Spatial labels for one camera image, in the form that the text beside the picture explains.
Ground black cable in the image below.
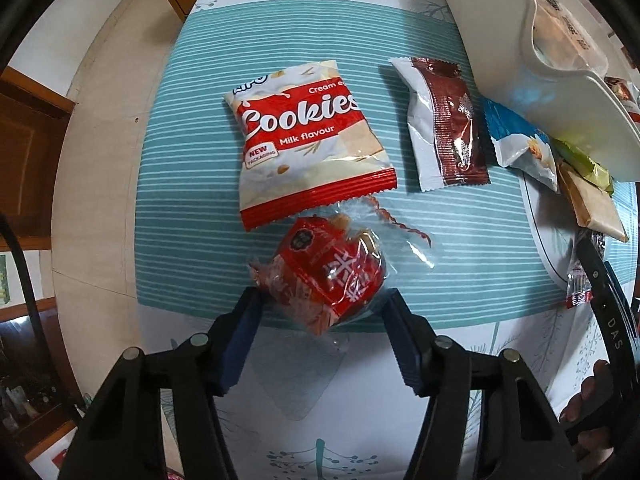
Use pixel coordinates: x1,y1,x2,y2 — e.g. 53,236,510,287
0,212,46,361

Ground brown white snack packet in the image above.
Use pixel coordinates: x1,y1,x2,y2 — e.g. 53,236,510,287
389,56,492,192

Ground dark red snack packet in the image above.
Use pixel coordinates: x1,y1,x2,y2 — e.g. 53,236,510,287
605,77,640,121

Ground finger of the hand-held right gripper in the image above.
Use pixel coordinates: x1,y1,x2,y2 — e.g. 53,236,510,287
575,232,613,301

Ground small red white packet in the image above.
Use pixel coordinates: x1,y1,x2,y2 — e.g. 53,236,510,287
565,267,593,309

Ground brown paper snack packet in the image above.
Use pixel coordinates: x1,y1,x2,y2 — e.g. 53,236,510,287
557,162,628,243

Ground green snack packet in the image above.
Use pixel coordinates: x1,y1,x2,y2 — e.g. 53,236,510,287
552,140,615,196

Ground red white cookie packet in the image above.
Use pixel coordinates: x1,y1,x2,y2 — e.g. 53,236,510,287
222,59,398,232

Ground red snack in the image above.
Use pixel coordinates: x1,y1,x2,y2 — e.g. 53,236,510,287
247,195,436,338

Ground white storage box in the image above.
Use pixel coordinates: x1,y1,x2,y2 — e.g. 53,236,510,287
427,0,640,183

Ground person's right hand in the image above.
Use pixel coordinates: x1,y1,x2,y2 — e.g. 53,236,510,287
560,360,616,456

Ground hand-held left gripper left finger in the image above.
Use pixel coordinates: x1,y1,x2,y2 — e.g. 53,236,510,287
57,287,266,480

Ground teal white printed tablecloth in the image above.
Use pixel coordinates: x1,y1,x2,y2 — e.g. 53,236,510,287
135,0,640,480

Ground wooden door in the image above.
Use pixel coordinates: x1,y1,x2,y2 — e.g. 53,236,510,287
0,67,77,251

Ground blue white snack packet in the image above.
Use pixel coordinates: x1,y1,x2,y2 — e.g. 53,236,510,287
482,97,560,193

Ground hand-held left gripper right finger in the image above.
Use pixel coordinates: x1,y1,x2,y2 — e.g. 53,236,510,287
382,287,581,480

